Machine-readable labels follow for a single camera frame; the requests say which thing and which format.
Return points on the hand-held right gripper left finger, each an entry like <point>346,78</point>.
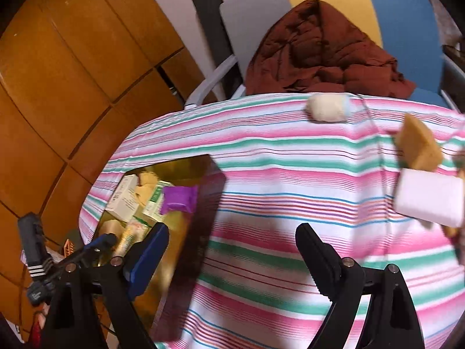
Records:
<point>149,261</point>

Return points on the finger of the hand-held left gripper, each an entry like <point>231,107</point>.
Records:
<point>103,243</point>

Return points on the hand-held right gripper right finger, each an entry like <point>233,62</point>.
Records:
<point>316,261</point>

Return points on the white rolled cloth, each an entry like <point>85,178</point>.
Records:
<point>327,108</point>

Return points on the purple packet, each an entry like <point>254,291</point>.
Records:
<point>180,199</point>

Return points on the tan sponge piece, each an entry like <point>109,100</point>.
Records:
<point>450,231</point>

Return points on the orange plastic rack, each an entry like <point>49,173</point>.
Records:
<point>68,249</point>

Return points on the white soap block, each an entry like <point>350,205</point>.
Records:
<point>428,196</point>

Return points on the wooden panelled wardrobe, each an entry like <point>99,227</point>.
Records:
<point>72,80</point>

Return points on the grey yellow blue chair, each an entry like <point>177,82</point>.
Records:
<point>254,18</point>

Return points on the pink green striped tablecloth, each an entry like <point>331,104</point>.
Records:
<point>290,189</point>

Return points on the gold metal tin container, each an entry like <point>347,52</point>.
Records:
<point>192,243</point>

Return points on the white green striped box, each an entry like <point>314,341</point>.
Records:
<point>154,203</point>

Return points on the white medicine box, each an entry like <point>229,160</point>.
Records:
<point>123,198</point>

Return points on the yellow sponge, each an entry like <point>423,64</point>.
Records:
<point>146,189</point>

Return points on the brown sponge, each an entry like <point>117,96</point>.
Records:
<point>417,145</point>

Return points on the dark red quilted jacket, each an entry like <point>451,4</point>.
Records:
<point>308,51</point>

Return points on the yellow tube packet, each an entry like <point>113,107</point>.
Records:
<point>129,240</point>

